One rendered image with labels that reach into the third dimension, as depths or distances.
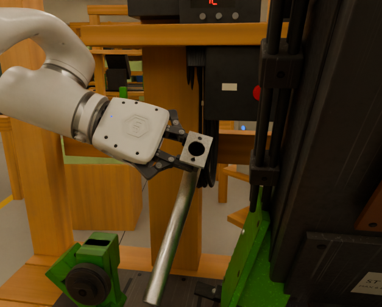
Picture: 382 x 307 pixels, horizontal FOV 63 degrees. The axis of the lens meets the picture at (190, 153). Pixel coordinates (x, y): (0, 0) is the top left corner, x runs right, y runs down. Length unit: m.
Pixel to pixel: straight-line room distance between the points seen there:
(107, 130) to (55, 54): 0.15
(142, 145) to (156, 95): 0.32
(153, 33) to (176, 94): 0.18
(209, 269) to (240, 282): 0.49
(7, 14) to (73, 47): 0.11
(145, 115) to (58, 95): 0.13
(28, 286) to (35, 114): 0.60
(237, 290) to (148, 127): 0.28
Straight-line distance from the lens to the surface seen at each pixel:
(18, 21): 0.48
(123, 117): 0.50
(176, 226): 0.58
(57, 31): 0.52
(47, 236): 1.08
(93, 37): 0.70
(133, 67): 7.53
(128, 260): 1.03
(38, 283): 1.02
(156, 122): 0.50
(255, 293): 0.52
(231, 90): 0.65
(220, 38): 0.64
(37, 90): 0.53
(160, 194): 0.86
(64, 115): 0.51
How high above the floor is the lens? 1.48
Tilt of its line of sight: 18 degrees down
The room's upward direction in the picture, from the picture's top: straight up
